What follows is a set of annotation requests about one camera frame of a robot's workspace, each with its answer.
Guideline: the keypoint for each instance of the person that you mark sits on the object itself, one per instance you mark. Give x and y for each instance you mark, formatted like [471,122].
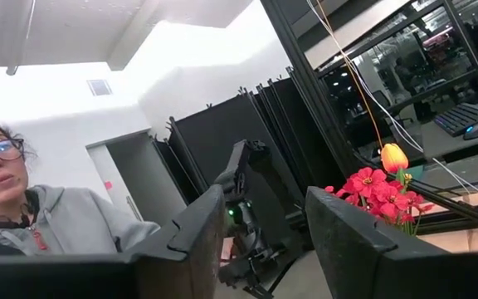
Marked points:
[56,224]

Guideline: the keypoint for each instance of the red artificial flower bunch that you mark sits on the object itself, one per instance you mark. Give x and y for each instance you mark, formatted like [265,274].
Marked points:
[372,189]

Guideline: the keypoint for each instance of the orange artificial tulip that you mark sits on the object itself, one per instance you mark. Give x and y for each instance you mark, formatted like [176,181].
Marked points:
[393,158]

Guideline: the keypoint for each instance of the black computer keyboard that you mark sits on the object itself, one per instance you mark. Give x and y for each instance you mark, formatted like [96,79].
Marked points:
[463,118]

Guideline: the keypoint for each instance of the black desk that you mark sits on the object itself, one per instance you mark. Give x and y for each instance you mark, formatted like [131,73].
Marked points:
[442,145]

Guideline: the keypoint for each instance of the grey door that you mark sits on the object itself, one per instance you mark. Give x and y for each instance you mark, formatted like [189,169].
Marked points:
[139,178]

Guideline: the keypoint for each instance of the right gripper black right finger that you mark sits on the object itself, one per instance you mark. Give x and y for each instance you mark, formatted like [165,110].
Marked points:
[367,266]

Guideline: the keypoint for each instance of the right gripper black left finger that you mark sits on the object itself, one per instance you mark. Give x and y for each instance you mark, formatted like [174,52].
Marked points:
[172,270]

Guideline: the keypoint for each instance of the black folding partition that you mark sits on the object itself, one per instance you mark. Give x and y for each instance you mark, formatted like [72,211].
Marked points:
[222,124]

